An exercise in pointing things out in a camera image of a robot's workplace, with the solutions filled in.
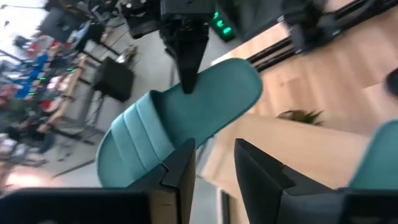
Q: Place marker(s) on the black aluminium table frame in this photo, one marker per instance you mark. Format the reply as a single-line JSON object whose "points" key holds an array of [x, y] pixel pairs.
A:
{"points": [[357, 12]]}

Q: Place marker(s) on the teal rubber slide sandal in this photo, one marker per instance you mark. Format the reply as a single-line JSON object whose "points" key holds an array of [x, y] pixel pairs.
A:
{"points": [[382, 155], [217, 99]]}

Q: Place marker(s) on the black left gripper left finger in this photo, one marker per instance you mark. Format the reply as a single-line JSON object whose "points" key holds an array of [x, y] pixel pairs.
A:
{"points": [[77, 207]]}

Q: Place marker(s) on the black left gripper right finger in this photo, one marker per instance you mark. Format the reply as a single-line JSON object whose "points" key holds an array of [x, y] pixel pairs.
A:
{"points": [[264, 193]]}

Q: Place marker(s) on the black monitor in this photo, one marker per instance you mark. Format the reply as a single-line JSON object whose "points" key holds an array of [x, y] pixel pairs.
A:
{"points": [[60, 25]]}

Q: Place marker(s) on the small green potted plant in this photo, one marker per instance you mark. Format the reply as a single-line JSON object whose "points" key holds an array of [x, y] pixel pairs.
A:
{"points": [[298, 117]]}

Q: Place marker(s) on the black box on stand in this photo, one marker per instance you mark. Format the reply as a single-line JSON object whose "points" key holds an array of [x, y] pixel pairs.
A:
{"points": [[113, 79]]}

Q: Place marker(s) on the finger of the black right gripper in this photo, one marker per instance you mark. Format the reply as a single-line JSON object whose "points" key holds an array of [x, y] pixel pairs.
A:
{"points": [[189, 62]]}

